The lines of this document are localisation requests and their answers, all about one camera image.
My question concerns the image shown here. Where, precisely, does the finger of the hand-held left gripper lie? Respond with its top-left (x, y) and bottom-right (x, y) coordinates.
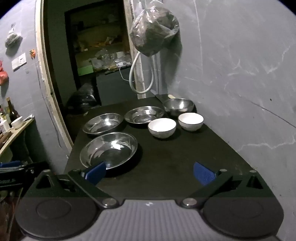
top-left (0, 161), bottom-right (28, 173)

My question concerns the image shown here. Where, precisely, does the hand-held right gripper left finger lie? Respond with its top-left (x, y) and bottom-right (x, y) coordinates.
top-left (24, 161), bottom-right (119, 208)

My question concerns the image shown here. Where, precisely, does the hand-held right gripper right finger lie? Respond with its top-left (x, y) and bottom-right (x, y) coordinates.
top-left (180, 161), bottom-right (275, 208)

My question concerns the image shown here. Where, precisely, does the large steel plate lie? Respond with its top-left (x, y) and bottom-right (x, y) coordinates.
top-left (80, 132), bottom-right (138, 170)

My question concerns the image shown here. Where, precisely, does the white ceramic bowl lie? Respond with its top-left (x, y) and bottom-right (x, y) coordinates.
top-left (178, 113), bottom-right (204, 132)
top-left (148, 118), bottom-right (177, 139)

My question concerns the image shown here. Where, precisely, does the steel bowl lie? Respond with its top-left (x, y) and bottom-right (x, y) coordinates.
top-left (162, 98), bottom-right (195, 117)

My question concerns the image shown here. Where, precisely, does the steel plate with sticker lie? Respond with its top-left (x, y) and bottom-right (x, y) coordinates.
top-left (124, 106), bottom-right (165, 126)

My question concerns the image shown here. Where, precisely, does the wooden shelf board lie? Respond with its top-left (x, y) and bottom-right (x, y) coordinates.
top-left (0, 118), bottom-right (35, 160)

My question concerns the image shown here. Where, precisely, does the white cup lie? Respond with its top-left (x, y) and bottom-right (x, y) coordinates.
top-left (11, 116), bottom-right (24, 129)

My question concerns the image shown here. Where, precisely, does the dark glass bottle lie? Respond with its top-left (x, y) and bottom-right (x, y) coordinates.
top-left (6, 97), bottom-right (20, 124)

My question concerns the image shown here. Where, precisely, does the black plastic bag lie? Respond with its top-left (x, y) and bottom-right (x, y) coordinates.
top-left (66, 83), bottom-right (100, 114)

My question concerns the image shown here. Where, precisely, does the dark cabinet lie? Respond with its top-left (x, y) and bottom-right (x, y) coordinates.
top-left (95, 67), bottom-right (137, 106)

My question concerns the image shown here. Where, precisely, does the red plastic bag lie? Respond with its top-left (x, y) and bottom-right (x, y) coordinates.
top-left (0, 61), bottom-right (9, 86)

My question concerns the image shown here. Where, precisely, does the green box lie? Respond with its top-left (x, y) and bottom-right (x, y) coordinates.
top-left (77, 65), bottom-right (94, 76)

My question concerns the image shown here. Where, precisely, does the small hanging plastic bag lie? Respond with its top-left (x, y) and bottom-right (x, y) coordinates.
top-left (5, 23), bottom-right (23, 49)

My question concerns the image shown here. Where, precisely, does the cluttered storage shelf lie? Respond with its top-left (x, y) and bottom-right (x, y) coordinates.
top-left (65, 3), bottom-right (130, 78)

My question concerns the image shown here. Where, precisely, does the hanging clear plastic bag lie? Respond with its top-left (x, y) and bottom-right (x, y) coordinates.
top-left (129, 0), bottom-right (180, 57)

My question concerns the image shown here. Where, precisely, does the cleaver with cream handle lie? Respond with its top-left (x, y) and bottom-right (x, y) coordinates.
top-left (151, 89), bottom-right (177, 104)

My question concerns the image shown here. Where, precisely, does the white hose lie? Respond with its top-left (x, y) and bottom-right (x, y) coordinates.
top-left (129, 51), bottom-right (155, 94)

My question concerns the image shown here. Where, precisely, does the cream door frame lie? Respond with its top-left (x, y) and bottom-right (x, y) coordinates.
top-left (35, 0), bottom-right (74, 153)

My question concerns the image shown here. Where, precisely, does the white wall socket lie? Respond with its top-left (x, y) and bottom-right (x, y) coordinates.
top-left (11, 53), bottom-right (27, 72)

